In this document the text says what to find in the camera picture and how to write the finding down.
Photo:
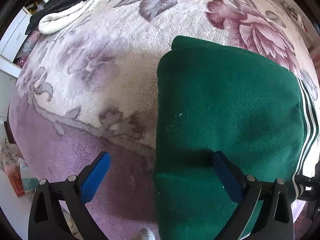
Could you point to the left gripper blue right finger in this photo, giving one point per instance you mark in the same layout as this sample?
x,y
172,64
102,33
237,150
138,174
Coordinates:
x,y
230,176

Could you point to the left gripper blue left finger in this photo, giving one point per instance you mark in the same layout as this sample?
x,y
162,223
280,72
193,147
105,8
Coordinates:
x,y
92,176

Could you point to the green white varsity jacket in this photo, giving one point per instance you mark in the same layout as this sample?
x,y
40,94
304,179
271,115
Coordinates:
x,y
220,98

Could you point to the paper bags on floor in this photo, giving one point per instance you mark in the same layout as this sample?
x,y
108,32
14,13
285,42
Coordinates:
x,y
16,168

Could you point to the floral purple bed blanket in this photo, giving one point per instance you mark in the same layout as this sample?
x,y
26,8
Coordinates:
x,y
93,87

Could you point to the black and white garment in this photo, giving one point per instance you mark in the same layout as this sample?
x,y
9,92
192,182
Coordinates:
x,y
52,6

